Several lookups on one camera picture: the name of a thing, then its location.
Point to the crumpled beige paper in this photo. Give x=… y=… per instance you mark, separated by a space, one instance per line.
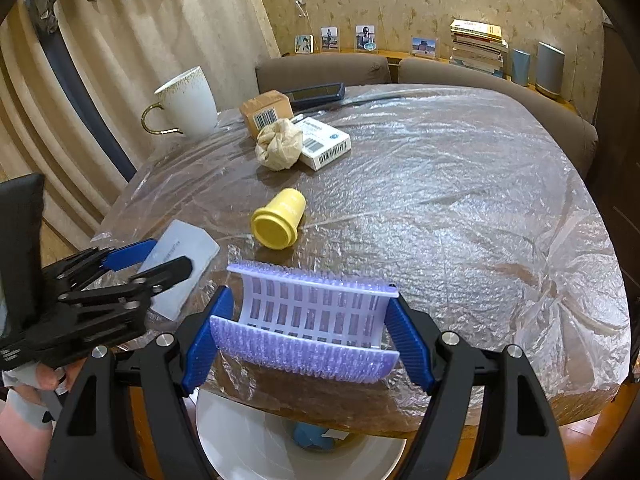
x=277 y=147

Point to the brown cardboard box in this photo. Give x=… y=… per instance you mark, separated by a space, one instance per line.
x=265 y=105

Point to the white box with barcode label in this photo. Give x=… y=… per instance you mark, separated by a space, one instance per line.
x=325 y=142

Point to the dark blue tablet case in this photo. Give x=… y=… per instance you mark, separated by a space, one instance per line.
x=315 y=94

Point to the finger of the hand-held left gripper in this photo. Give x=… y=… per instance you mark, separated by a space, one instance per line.
x=127 y=255
x=165 y=270

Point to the beige patterned curtain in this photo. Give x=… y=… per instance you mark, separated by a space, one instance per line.
x=200 y=20

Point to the person's left hand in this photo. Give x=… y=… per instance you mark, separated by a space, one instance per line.
x=47 y=377

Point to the portrait photo frame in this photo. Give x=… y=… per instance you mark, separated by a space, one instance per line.
x=330 y=39
x=365 y=37
x=304 y=45

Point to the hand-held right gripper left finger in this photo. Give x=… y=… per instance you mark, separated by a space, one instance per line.
x=207 y=345

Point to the white round bin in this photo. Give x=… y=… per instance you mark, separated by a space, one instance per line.
x=250 y=450

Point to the brown sofa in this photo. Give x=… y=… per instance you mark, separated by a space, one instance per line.
x=320 y=70

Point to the large grey-blue speaker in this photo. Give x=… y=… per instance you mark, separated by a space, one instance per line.
x=550 y=70

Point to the yellow plastic cup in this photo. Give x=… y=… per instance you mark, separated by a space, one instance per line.
x=280 y=215

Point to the clear plastic table cover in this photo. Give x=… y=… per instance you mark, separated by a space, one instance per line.
x=450 y=210

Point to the person's leg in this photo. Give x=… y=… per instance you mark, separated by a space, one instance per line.
x=20 y=440

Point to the pale blue packet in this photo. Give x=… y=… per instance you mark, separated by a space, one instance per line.
x=190 y=250

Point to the stack of books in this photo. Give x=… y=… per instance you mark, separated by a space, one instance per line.
x=477 y=50

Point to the white wall plug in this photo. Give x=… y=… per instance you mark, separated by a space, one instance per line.
x=301 y=6

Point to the light blue cloth bag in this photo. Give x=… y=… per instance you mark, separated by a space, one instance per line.
x=310 y=439

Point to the purple plastic bristle brush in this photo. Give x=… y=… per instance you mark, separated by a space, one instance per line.
x=310 y=310

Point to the building photo frame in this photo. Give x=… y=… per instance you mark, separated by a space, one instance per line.
x=424 y=46

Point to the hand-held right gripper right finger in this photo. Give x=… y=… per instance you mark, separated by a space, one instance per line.
x=410 y=345

